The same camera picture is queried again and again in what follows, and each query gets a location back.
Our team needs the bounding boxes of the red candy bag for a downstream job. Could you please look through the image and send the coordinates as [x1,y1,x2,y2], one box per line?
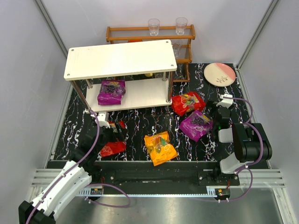
[100,121,127,157]
[171,91,206,116]

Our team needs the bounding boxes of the orange mango candy bag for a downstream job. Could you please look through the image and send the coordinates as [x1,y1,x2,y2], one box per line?
[144,131,178,166]

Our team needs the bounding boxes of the purple candy bag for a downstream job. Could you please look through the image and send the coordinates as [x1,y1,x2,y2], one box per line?
[179,110,213,142]
[97,80,126,105]

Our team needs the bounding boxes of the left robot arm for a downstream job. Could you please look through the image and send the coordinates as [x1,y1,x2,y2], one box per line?
[18,126,118,224]

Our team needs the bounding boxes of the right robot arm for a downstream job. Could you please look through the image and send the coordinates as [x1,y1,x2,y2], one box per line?
[206,98,272,185]

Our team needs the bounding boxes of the white two-tier shelf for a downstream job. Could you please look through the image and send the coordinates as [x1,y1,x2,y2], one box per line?
[64,40,177,112]

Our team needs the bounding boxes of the pink cream ceramic plate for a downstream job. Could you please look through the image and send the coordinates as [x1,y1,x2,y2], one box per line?
[204,63,236,87]

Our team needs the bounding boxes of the clear glass lower rack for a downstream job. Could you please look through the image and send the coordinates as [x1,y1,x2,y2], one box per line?
[171,42,182,58]

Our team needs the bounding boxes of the clear glass right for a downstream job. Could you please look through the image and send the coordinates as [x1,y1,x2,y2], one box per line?
[176,17,188,35]

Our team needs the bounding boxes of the clear glass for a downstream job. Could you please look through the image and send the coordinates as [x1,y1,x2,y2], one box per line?
[176,17,188,35]
[148,18,160,36]

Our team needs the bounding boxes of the clear glass left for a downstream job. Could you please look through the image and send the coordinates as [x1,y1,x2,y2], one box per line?
[148,18,160,36]

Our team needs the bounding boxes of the brown wooden rack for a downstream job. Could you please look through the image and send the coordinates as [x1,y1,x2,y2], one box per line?
[106,25,196,82]

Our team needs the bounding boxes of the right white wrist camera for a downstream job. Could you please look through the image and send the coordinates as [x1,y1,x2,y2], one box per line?
[216,94,233,109]

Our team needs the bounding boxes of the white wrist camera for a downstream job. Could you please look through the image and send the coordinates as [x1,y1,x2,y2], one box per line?
[216,94,233,109]
[97,112,110,128]

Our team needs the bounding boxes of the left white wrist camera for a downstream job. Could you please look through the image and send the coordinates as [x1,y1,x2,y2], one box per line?
[97,112,110,128]

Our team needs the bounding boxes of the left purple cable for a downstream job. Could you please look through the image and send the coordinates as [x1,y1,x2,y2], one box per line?
[24,109,131,224]

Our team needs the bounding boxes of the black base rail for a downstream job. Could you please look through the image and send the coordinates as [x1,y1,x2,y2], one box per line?
[90,161,241,186]

